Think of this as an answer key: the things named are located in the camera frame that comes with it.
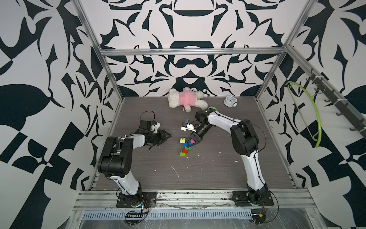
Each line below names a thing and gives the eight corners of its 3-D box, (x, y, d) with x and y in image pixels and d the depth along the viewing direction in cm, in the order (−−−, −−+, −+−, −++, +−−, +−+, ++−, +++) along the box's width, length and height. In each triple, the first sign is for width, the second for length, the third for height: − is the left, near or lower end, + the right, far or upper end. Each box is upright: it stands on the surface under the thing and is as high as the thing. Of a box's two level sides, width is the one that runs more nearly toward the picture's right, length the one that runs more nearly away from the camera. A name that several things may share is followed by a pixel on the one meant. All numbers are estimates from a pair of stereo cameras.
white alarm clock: (224, 106, 115) (225, 104, 113) (222, 98, 121) (223, 95, 119) (237, 106, 115) (238, 104, 113) (234, 98, 121) (235, 95, 119)
